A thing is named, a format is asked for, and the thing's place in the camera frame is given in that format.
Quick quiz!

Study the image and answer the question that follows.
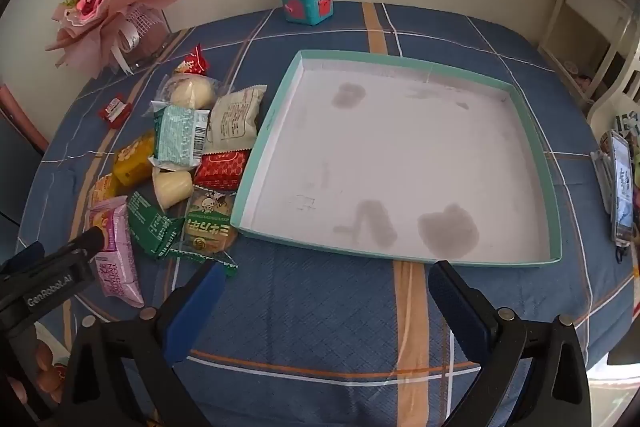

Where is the orange snack packet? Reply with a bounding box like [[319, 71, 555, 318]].
[[89, 173, 121, 210]]

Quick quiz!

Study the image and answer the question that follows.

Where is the glass vase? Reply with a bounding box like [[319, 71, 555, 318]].
[[107, 2, 173, 75]]

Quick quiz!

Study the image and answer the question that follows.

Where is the blue plaid tablecloth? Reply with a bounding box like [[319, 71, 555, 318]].
[[15, 0, 636, 427]]

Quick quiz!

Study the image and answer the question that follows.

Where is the red biscuit packet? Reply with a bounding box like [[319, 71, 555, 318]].
[[193, 148, 249, 190]]

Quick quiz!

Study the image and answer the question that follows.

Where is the pink chair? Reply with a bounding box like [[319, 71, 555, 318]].
[[0, 84, 48, 152]]

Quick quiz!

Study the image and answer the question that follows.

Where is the smartphone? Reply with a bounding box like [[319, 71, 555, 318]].
[[607, 129, 638, 243]]

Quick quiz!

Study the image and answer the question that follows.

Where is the teal cardboard tray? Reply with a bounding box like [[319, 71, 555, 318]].
[[232, 49, 563, 268]]

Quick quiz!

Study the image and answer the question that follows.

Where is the red cartoon snack packet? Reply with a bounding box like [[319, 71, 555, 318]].
[[174, 44, 211, 75]]

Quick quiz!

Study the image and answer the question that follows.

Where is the phone stand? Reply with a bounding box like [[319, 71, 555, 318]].
[[590, 149, 613, 215]]

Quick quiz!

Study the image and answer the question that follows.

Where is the clear round bun packet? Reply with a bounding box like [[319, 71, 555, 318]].
[[152, 74, 221, 110]]

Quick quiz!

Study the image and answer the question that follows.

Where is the teal snack packet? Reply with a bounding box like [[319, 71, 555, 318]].
[[150, 103, 211, 170]]

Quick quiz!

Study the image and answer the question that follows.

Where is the green cartoon cracker packet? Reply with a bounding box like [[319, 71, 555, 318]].
[[172, 187, 238, 277]]

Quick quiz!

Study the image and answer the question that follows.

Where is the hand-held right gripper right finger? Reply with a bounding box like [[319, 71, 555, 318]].
[[427, 259, 593, 427]]

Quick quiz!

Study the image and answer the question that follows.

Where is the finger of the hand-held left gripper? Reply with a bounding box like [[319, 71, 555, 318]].
[[47, 227, 106, 259]]

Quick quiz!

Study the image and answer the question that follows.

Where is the teal cube box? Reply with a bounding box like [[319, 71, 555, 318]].
[[277, 0, 337, 28]]

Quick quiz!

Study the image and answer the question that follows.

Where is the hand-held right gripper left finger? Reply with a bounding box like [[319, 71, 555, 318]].
[[52, 257, 228, 427]]

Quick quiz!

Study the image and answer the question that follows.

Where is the beige bread packet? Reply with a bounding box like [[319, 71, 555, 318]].
[[206, 86, 267, 154]]

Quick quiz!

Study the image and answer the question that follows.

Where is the small red white-label packet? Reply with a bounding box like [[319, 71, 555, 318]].
[[97, 93, 133, 128]]

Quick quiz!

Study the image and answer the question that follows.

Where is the yellow snack packet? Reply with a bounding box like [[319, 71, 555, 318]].
[[112, 132, 156, 185]]

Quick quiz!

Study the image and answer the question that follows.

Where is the dark green snack packet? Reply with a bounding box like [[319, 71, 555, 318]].
[[127, 191, 186, 258]]

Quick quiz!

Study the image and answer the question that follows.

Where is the jelly cup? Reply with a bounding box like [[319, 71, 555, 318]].
[[152, 168, 195, 208]]

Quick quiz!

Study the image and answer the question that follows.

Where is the pink snack packet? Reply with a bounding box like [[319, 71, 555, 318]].
[[84, 196, 146, 308]]

